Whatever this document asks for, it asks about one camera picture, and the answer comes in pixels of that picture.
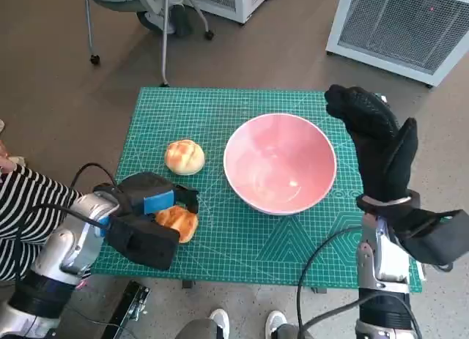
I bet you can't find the person's hand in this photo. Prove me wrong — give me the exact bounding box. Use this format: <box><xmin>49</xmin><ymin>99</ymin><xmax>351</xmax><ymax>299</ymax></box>
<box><xmin>0</xmin><ymin>139</ymin><xmax>18</xmax><ymax>175</ymax></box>

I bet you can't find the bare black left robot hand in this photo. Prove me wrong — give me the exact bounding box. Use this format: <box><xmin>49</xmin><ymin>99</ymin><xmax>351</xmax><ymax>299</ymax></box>
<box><xmin>117</xmin><ymin>172</ymin><xmax>201</xmax><ymax>217</ymax></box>

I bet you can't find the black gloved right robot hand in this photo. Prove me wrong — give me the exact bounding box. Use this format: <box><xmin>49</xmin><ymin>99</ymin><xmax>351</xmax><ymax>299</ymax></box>
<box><xmin>324</xmin><ymin>84</ymin><xmax>418</xmax><ymax>204</ymax></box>

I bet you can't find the oblong braided toy bread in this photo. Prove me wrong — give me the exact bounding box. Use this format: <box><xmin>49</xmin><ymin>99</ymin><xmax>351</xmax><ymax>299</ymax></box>
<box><xmin>155</xmin><ymin>205</ymin><xmax>199</xmax><ymax>244</ymax></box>

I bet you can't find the round toy bread bun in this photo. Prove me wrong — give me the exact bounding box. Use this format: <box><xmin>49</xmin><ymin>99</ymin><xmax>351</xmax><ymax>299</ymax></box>
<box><xmin>163</xmin><ymin>139</ymin><xmax>206</xmax><ymax>176</ymax></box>

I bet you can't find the pink bowl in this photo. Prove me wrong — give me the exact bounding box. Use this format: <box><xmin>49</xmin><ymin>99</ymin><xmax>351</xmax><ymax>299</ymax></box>
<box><xmin>223</xmin><ymin>113</ymin><xmax>338</xmax><ymax>217</ymax></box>

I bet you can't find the person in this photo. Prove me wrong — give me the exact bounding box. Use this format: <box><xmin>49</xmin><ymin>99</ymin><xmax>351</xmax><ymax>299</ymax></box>
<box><xmin>0</xmin><ymin>139</ymin><xmax>96</xmax><ymax>289</ymax></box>

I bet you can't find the green cutting mat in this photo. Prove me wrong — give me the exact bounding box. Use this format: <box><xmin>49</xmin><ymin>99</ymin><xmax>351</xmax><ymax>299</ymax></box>
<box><xmin>89</xmin><ymin>86</ymin><xmax>422</xmax><ymax>293</ymax></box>

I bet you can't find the large white mesh cabinet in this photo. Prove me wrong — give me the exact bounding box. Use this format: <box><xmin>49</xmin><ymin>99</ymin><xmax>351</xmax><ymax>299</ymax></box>
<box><xmin>325</xmin><ymin>0</ymin><xmax>469</xmax><ymax>87</ymax></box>

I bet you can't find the person's leg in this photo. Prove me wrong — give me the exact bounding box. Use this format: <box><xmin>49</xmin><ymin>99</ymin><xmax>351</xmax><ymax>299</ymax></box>
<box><xmin>273</xmin><ymin>323</ymin><xmax>312</xmax><ymax>339</ymax></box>
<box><xmin>175</xmin><ymin>318</ymin><xmax>221</xmax><ymax>339</ymax></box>

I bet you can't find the person's white shoe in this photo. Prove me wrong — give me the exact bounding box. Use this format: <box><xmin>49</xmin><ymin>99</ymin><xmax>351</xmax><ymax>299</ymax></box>
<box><xmin>265</xmin><ymin>309</ymin><xmax>289</xmax><ymax>339</ymax></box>
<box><xmin>209</xmin><ymin>308</ymin><xmax>231</xmax><ymax>339</ymax></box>

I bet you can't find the grey office chair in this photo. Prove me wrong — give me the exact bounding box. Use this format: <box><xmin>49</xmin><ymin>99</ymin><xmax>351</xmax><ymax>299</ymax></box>
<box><xmin>82</xmin><ymin>0</ymin><xmax>215</xmax><ymax>87</ymax></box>

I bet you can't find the small white mesh cabinet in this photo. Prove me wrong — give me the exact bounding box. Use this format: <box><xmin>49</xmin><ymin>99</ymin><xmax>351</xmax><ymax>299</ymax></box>
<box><xmin>197</xmin><ymin>0</ymin><xmax>274</xmax><ymax>24</ymax></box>

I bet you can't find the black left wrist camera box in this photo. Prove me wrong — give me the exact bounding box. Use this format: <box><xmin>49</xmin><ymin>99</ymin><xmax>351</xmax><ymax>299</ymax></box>
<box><xmin>106</xmin><ymin>213</ymin><xmax>181</xmax><ymax>271</ymax></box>

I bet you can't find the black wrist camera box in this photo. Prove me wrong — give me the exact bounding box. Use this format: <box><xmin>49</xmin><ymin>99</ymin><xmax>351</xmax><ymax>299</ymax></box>
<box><xmin>394</xmin><ymin>206</ymin><xmax>469</xmax><ymax>266</ymax></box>
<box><xmin>106</xmin><ymin>213</ymin><xmax>181</xmax><ymax>271</ymax></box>

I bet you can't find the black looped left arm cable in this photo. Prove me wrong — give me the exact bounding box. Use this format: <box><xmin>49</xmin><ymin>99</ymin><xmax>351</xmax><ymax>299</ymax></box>
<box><xmin>71</xmin><ymin>163</ymin><xmax>117</xmax><ymax>190</ymax></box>

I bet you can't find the black left camera cable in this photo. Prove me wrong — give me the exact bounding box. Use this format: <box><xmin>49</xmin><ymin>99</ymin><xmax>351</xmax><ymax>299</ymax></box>
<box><xmin>14</xmin><ymin>203</ymin><xmax>107</xmax><ymax>281</ymax></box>

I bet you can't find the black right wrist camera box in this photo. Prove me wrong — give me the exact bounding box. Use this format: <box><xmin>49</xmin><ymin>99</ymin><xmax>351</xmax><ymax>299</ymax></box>
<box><xmin>394</xmin><ymin>206</ymin><xmax>469</xmax><ymax>266</ymax></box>

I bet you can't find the black metal stand frame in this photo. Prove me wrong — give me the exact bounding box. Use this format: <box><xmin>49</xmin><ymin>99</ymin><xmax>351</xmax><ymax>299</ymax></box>
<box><xmin>98</xmin><ymin>280</ymin><xmax>152</xmax><ymax>339</ymax></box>

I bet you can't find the thin black floor cable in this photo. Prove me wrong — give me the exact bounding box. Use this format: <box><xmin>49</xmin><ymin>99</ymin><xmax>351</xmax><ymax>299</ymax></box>
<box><xmin>62</xmin><ymin>302</ymin><xmax>177</xmax><ymax>338</ymax></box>

